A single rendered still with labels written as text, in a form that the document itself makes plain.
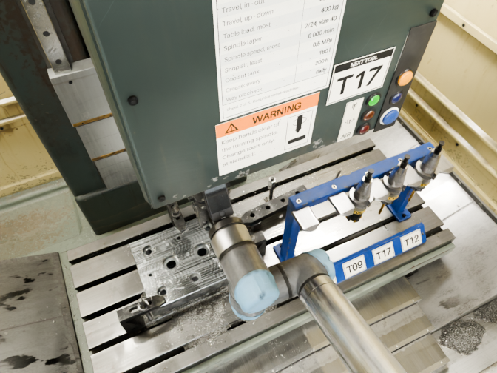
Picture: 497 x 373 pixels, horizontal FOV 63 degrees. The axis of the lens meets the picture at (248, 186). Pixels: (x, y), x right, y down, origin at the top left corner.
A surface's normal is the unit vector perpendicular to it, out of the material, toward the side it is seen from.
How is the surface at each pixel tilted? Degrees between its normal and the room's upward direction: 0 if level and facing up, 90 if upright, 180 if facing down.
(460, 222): 24
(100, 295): 0
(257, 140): 90
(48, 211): 0
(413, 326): 8
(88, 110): 90
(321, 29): 90
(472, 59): 90
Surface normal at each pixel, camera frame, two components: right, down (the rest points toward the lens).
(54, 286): 0.37, -0.68
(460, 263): -0.36, -0.40
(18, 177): 0.43, 0.73
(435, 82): -0.90, 0.34
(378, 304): 0.12, -0.62
